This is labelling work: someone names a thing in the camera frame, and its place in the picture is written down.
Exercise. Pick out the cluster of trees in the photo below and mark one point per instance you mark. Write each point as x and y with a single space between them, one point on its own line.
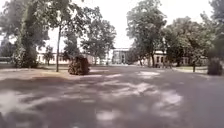
186 38

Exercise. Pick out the tall full tree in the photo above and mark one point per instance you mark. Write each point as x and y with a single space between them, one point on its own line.
146 23

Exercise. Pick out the grey building with entrance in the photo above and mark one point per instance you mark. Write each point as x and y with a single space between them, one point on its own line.
120 56

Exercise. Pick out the pale building with windows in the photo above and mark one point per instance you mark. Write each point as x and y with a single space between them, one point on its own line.
159 57

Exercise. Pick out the long white building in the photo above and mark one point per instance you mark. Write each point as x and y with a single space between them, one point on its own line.
55 58

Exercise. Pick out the grey asphalt road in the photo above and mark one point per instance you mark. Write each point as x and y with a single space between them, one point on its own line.
133 100

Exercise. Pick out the thin-trunked tree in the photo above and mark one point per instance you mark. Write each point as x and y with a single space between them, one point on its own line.
58 50

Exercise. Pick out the medium leafy tree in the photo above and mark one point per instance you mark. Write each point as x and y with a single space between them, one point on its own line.
98 36

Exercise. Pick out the ivy-covered tree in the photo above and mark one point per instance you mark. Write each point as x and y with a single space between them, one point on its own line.
30 36

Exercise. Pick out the dark rounded bush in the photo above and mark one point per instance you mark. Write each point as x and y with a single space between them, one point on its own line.
215 67

